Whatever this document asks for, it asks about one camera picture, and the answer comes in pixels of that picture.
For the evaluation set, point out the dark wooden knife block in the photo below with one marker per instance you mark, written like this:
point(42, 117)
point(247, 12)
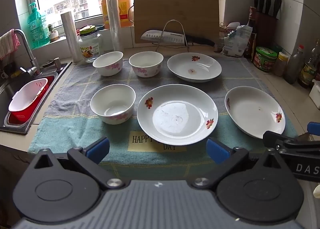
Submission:
point(266, 28)

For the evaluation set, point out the bamboo cutting board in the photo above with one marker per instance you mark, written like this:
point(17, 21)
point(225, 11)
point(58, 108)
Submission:
point(175, 6)

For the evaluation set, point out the clear pepper bottle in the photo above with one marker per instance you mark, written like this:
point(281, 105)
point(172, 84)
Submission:
point(293, 66)

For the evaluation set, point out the metal faucet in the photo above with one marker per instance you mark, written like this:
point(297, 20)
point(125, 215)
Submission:
point(27, 48)

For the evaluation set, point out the sleeve of clear plastic cups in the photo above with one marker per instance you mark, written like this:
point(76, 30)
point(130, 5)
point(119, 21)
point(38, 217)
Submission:
point(113, 23)

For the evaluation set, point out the yellow label oil bottle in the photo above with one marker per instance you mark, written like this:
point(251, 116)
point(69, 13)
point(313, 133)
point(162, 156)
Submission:
point(308, 71)

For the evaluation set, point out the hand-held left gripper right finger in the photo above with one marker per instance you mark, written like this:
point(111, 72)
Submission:
point(217, 150)

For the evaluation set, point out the white salt bag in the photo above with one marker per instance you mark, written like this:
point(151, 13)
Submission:
point(236, 43)

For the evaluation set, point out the clear plastic bag roll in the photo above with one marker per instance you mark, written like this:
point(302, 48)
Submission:
point(70, 38)

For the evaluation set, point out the sauce jar with green lid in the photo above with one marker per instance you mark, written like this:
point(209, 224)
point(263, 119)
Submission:
point(265, 61)

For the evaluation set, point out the grey and teal checked towel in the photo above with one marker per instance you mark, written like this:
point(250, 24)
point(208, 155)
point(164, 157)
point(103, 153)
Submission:
point(75, 124)

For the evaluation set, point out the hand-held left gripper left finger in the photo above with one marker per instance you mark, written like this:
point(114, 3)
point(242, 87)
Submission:
point(98, 147)

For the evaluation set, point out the spice bottle with yellow cap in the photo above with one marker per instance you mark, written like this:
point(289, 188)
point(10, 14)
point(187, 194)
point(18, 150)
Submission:
point(280, 66)

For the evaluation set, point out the green dish soap bottle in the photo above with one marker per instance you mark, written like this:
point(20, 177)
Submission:
point(37, 28)

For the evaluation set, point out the white bowl with pink flowers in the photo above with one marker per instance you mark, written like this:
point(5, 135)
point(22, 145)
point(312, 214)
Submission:
point(146, 68)
point(112, 101)
point(107, 67)

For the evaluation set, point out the dark soy sauce bottle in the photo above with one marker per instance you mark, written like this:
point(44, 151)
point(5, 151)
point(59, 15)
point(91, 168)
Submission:
point(251, 22)

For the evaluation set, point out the red basin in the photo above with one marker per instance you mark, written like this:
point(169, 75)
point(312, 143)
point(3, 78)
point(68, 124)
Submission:
point(37, 105)

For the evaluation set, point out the small potted plant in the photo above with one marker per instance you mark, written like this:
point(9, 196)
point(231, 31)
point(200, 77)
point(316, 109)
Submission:
point(53, 35)

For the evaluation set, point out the white plastic box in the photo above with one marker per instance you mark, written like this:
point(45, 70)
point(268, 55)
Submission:
point(315, 96)

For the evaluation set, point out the orange cooking oil bottle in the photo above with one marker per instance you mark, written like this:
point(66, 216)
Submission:
point(123, 11)

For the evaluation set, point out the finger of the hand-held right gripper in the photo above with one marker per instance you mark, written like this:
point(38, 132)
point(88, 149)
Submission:
point(314, 128)
point(275, 139)

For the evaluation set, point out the steel sink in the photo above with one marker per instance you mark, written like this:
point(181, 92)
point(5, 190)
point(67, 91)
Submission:
point(5, 91)

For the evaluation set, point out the white plate with fruit print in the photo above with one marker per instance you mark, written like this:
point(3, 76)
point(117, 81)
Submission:
point(162, 129)
point(200, 68)
point(252, 111)

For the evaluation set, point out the pink cloth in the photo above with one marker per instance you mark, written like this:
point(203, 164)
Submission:
point(8, 42)

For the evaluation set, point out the glass jar with green lid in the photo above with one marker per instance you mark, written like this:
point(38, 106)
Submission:
point(90, 48)

